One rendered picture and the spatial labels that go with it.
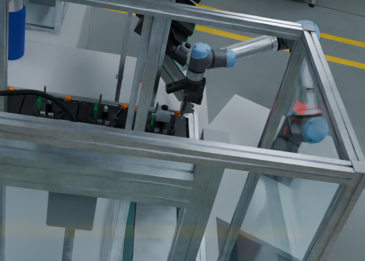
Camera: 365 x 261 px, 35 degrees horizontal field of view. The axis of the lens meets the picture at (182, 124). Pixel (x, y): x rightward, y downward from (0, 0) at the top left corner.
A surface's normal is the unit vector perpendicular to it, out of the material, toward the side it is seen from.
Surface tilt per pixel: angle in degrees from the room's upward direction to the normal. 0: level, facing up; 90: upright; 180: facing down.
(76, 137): 90
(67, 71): 0
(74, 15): 0
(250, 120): 0
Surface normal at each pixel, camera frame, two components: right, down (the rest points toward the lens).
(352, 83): 0.19, -0.77
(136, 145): 0.01, 0.62
